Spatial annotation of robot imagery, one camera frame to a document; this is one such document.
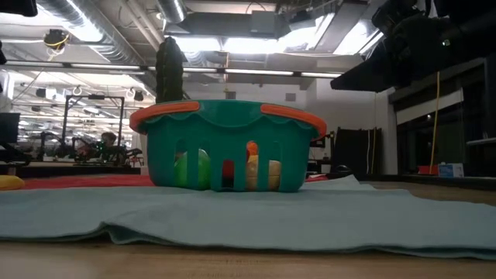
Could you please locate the light blue cloth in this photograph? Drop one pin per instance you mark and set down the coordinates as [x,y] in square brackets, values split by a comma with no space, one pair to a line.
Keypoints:
[232,221]

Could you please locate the grey ceiling box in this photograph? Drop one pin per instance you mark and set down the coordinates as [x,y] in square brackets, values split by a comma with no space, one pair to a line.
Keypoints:
[263,21]

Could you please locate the green toy pepper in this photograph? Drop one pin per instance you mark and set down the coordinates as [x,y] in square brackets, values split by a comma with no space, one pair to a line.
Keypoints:
[204,170]

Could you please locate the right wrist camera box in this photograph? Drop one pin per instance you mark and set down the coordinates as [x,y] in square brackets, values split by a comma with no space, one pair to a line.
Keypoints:
[399,15]

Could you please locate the yellow toy banana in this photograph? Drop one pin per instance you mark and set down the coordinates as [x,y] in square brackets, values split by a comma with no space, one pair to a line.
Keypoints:
[9,183]

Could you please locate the black rack frame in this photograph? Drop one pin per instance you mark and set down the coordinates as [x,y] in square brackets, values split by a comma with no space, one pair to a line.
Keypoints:
[121,120]

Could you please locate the blue and white box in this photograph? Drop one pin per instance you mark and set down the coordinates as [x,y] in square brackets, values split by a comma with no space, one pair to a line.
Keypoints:
[451,169]

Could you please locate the round black ceiling device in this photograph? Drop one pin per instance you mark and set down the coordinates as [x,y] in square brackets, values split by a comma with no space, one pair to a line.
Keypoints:
[56,38]

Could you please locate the person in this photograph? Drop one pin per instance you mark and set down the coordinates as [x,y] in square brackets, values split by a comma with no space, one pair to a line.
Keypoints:
[108,140]

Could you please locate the black monitor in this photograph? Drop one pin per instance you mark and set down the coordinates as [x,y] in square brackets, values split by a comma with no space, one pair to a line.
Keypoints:
[9,128]

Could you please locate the large red toy strawberry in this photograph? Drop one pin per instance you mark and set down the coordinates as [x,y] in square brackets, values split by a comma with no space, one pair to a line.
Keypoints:
[228,169]

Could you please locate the small silver ceiling duct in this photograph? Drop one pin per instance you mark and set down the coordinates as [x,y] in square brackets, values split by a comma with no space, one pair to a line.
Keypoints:
[172,9]

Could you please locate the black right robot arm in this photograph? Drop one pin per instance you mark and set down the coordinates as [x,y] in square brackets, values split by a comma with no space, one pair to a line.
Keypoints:
[480,23]

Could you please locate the red box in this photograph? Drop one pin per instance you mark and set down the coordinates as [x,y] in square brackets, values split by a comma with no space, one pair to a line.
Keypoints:
[428,169]

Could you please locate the black panel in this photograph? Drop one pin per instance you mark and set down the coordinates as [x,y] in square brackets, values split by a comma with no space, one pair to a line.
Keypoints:
[356,151]

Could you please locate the tan toy potato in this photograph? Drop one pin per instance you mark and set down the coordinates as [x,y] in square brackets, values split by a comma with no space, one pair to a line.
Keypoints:
[252,174]

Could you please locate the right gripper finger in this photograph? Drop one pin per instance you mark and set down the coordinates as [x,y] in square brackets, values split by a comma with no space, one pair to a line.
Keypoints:
[372,73]

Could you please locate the ceiling light strip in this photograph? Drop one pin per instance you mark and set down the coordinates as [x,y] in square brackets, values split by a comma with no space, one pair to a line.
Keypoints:
[252,72]

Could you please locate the orange toy pumpkin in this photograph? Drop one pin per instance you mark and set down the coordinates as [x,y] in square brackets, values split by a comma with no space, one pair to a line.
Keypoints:
[252,149]

